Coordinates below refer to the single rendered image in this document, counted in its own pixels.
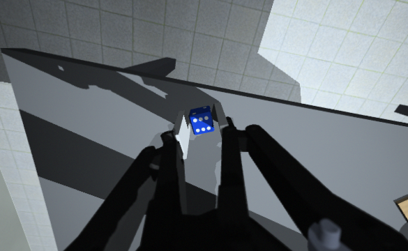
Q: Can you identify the blue die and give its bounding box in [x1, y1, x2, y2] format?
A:
[189, 106, 214, 135]

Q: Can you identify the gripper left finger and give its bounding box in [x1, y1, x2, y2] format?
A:
[64, 110, 190, 251]

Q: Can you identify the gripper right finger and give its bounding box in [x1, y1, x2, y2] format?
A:
[213, 102, 408, 251]

